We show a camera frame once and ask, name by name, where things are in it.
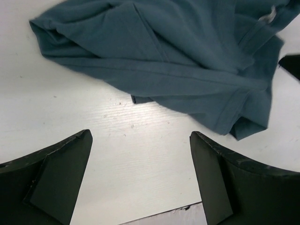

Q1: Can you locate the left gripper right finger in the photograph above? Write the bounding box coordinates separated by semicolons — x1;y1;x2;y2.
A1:
190;131;300;225

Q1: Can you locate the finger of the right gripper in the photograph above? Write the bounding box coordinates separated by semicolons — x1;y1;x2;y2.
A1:
278;54;300;81

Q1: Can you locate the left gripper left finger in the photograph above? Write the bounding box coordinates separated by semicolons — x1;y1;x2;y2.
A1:
0;129;92;225

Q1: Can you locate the teal blue t shirt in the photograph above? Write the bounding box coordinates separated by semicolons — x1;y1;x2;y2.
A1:
30;0;300;140

